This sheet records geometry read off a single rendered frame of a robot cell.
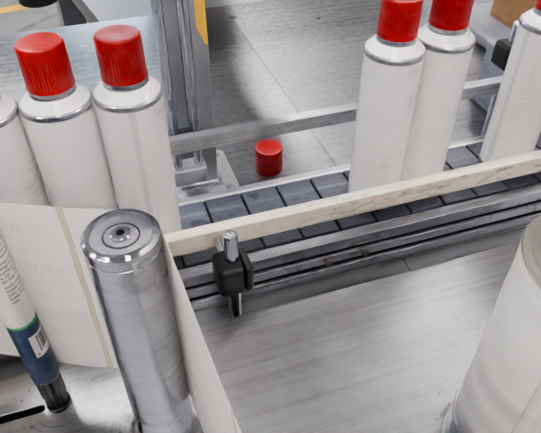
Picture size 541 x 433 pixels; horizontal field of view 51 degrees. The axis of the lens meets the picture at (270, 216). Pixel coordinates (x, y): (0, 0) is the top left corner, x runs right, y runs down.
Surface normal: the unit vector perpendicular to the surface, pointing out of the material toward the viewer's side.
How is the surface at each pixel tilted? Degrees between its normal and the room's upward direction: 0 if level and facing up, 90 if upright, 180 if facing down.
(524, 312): 90
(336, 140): 0
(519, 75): 90
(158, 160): 90
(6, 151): 90
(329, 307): 0
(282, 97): 0
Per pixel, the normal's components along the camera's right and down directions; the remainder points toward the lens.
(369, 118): -0.71, 0.47
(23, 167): 0.92, 0.26
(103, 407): 0.00, -0.75
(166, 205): 0.71, 0.47
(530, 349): -0.87, 0.29
